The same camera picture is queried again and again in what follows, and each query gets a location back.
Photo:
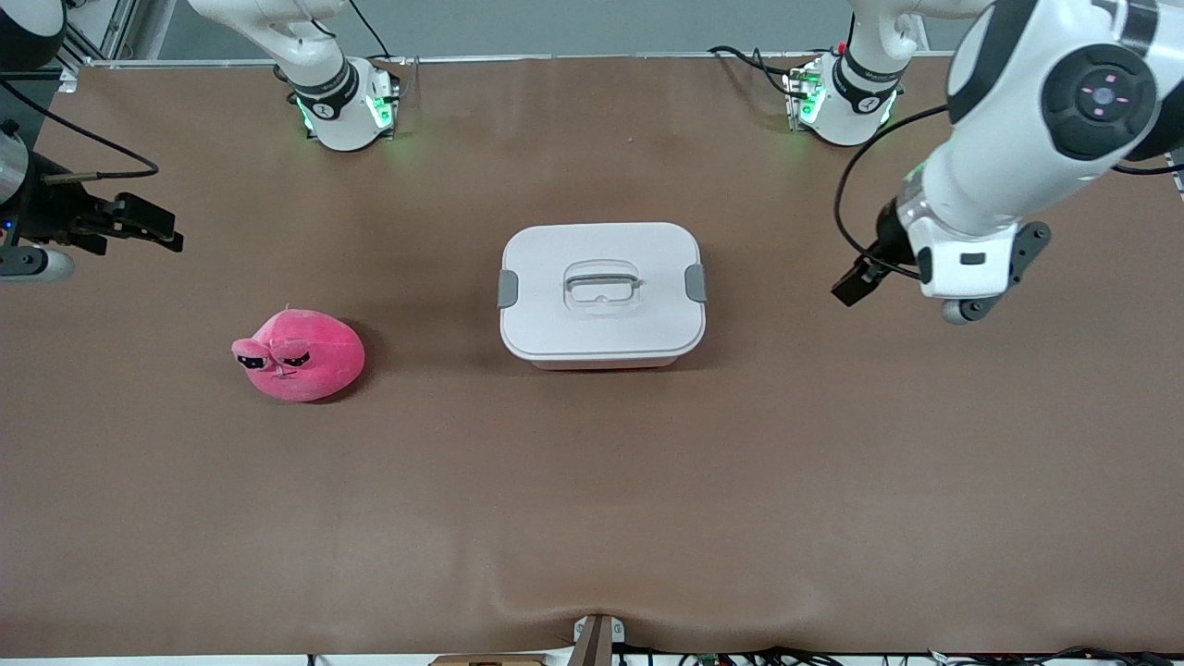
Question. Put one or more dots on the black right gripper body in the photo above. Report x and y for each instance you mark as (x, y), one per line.
(55, 211)

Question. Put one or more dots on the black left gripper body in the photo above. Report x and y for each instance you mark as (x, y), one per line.
(886, 240)

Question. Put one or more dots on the pink plush toy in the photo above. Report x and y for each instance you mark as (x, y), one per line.
(310, 356)

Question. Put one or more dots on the white box lid grey clasps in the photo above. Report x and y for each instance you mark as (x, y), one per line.
(601, 319)

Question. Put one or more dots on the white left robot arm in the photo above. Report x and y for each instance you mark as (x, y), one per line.
(1017, 139)

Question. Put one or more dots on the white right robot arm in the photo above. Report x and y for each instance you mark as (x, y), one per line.
(324, 102)

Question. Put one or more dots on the pink plastic box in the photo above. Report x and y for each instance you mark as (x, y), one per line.
(601, 364)

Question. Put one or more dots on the brown table mat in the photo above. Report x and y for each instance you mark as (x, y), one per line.
(592, 509)

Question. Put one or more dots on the brown cardboard piece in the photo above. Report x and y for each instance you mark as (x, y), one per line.
(486, 660)

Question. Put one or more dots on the aluminium frame profile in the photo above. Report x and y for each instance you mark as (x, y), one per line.
(92, 37)

